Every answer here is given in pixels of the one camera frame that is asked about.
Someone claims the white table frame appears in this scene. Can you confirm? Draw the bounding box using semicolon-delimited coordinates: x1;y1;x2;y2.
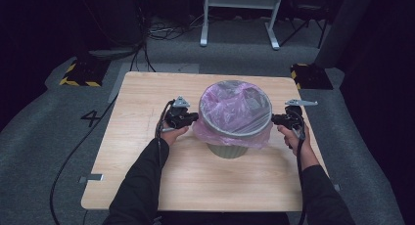
199;0;285;51

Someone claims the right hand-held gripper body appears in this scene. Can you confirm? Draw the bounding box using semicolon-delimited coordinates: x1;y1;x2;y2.
283;99;319;132

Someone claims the black tripod stand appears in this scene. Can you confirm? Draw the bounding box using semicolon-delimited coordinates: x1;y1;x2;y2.
279;18;328;50

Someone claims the right hand-held gripper cable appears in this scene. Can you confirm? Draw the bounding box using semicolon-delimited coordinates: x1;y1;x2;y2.
292;120;309;225

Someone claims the hand-held gripper cable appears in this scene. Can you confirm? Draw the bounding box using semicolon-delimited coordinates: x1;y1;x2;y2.
292;120;309;225
154;99;176;170

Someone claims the pink plastic bag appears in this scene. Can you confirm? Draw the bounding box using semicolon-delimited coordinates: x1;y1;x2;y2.
192;79;274;151

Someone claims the black yellow striped base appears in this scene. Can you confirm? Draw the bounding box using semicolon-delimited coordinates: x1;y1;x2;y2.
59;58;112;88
290;63;335;91

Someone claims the long black floor cable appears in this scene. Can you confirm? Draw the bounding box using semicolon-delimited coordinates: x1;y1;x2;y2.
48;93;119;225

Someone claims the person's right hand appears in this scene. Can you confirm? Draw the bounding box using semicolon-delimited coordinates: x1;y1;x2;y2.
276;123;310;158

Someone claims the grey column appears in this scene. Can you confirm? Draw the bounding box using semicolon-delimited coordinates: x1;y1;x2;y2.
313;0;377;69

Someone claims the bundle of black cables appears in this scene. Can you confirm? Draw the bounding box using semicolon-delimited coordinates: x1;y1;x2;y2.
128;14;205;73

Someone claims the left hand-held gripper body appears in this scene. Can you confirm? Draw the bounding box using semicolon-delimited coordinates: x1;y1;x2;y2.
163;95;193;130

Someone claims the left hand-held gripper cable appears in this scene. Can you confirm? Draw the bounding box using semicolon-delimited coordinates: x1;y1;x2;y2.
154;99;176;170

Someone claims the green trash bin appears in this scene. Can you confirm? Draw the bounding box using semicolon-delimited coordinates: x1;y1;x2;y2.
197;79;274;160

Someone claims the person's left hand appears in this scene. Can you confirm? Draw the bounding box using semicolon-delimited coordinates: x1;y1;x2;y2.
160;124;191;148

